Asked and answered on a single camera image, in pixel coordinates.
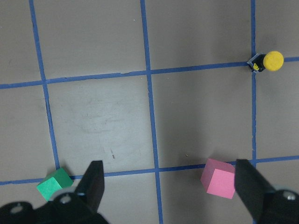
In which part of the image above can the green foam cube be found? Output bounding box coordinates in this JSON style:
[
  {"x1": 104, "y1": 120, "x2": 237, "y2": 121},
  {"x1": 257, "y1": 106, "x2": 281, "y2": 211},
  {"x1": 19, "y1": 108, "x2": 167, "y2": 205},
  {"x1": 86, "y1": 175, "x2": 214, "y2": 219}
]
[{"x1": 36, "y1": 168, "x2": 73, "y2": 201}]

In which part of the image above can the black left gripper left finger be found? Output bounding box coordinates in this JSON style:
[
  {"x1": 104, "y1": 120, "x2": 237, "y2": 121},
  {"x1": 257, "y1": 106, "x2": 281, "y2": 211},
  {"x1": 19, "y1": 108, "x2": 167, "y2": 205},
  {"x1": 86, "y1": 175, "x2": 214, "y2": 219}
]
[{"x1": 74, "y1": 161, "x2": 105, "y2": 212}]

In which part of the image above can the yellow push button switch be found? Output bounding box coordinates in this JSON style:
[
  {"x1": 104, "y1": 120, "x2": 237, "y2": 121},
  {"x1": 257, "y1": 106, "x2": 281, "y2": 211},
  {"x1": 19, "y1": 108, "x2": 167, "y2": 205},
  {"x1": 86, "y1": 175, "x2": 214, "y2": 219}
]
[{"x1": 247, "y1": 51, "x2": 284, "y2": 73}]

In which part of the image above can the pink foam cube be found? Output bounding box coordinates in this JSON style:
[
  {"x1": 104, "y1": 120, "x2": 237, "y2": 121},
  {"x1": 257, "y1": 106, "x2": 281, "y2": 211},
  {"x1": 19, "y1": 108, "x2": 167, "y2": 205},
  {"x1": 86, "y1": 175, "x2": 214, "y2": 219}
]
[{"x1": 200, "y1": 158, "x2": 235, "y2": 199}]

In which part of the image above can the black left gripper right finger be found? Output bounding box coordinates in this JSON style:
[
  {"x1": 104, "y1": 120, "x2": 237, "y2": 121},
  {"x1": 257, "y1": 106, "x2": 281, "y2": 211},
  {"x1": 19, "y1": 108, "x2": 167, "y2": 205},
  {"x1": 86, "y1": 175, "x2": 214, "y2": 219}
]
[{"x1": 234, "y1": 159, "x2": 276, "y2": 222}]

